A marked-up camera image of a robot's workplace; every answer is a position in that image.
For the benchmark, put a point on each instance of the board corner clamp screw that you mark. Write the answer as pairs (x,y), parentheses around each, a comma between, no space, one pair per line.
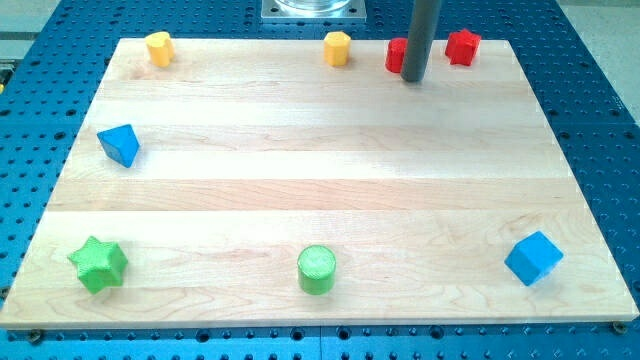
(619,328)
(34,336)

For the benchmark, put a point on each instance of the right board corner clamp screw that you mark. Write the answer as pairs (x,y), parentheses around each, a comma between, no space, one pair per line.
(619,328)

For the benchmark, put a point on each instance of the blue cube block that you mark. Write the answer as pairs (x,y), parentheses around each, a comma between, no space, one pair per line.
(533,258)

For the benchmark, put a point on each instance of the green cylinder block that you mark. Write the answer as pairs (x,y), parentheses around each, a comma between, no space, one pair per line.
(316,266)

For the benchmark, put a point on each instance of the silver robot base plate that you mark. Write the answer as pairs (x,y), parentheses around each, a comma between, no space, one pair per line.
(306,10)

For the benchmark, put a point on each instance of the red star block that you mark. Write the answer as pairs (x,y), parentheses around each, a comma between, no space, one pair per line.
(462,47)

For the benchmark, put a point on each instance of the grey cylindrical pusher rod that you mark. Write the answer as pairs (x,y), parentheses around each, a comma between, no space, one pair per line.
(422,29)

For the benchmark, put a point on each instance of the blue triangle block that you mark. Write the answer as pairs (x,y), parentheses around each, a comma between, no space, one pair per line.
(120,144)

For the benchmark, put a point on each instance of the yellow hexagon block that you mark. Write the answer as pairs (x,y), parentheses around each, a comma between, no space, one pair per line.
(336,48)

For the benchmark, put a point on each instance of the light wooden board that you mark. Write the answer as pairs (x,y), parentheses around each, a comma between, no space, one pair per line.
(252,150)

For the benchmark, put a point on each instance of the red cylinder block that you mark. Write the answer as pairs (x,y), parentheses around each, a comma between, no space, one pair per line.
(395,54)

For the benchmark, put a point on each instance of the green star block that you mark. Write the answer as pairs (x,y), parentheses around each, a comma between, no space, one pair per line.
(99,265)

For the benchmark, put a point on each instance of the left board corner clamp screw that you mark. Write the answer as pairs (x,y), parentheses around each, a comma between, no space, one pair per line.
(34,336)

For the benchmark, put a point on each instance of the yellow heart block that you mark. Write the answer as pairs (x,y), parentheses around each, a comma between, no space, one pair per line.
(160,48)

